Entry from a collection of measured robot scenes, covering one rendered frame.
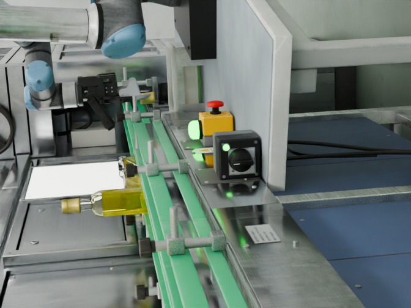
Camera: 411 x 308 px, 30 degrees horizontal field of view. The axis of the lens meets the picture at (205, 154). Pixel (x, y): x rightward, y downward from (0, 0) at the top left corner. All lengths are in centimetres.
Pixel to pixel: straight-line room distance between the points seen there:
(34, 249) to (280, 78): 89
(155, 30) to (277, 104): 443
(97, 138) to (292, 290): 226
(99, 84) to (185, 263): 121
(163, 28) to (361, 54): 441
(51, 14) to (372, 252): 108
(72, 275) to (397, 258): 97
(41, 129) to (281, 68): 182
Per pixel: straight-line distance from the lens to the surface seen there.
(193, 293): 104
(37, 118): 305
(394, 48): 146
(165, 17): 578
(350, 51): 143
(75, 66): 302
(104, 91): 228
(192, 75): 222
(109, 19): 194
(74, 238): 207
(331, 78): 317
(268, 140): 142
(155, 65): 303
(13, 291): 187
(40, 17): 193
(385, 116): 218
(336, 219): 131
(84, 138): 319
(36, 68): 218
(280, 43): 134
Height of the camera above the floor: 105
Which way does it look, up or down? 8 degrees down
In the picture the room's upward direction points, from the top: 94 degrees counter-clockwise
